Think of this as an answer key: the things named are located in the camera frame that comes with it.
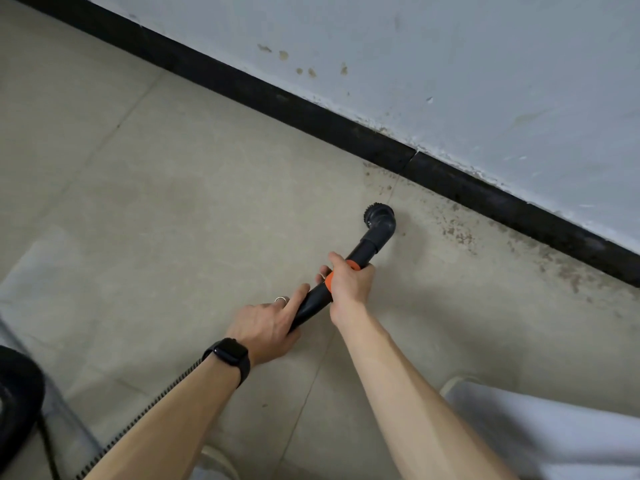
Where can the black smartwatch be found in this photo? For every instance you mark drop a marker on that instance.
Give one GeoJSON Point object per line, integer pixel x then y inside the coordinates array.
{"type": "Point", "coordinates": [230, 354]}

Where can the person's right forearm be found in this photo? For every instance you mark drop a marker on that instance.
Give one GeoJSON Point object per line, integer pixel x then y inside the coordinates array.
{"type": "Point", "coordinates": [415, 404]}

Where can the black baseboard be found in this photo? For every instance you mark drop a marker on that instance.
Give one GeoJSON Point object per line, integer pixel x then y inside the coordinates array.
{"type": "Point", "coordinates": [300, 114]}

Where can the person's right hand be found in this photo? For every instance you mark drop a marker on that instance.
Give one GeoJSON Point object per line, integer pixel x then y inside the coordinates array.
{"type": "Point", "coordinates": [350, 289]}

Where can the white shoe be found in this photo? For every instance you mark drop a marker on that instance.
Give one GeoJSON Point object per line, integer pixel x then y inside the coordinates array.
{"type": "Point", "coordinates": [217, 457]}
{"type": "Point", "coordinates": [455, 382]}

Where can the person's left forearm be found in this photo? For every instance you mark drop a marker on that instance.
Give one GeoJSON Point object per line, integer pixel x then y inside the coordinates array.
{"type": "Point", "coordinates": [165, 424]}

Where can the light grey trousers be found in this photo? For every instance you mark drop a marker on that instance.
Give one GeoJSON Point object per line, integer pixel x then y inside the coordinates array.
{"type": "Point", "coordinates": [550, 434]}

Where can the person's left hand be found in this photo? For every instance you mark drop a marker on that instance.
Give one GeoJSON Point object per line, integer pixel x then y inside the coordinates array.
{"type": "Point", "coordinates": [265, 329]}

